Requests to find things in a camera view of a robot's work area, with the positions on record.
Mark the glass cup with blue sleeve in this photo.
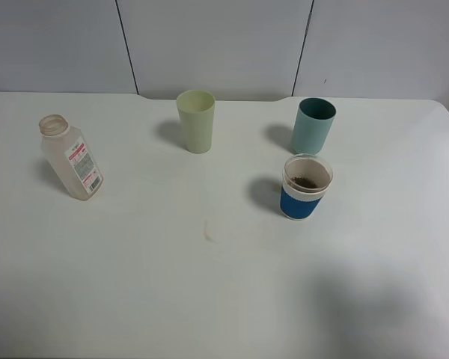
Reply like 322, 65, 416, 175
280, 153, 334, 221

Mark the translucent plastic drink bottle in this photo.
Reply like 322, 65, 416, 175
39, 114, 103, 201

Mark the pale green plastic cup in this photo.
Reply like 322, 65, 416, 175
176, 90, 216, 154

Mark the teal plastic cup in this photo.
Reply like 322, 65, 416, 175
291, 97, 337, 155

